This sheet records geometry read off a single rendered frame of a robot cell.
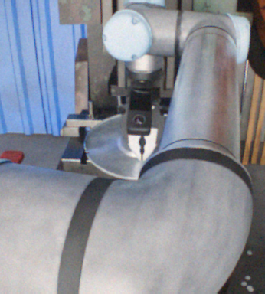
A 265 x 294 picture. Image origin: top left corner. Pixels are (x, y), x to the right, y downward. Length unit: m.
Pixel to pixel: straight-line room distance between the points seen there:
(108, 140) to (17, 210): 0.64
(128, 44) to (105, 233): 0.36
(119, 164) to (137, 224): 0.57
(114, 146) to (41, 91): 1.53
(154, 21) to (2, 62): 1.87
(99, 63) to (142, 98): 0.49
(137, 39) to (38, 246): 0.37
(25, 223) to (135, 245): 0.07
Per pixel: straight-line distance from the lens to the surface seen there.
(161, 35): 0.52
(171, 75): 0.85
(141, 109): 0.63
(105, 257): 0.19
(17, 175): 0.24
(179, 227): 0.20
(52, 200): 0.21
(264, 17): 1.04
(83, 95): 1.24
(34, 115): 2.41
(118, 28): 0.51
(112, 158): 0.78
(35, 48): 2.20
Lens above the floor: 1.22
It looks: 33 degrees down
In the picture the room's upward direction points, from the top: straight up
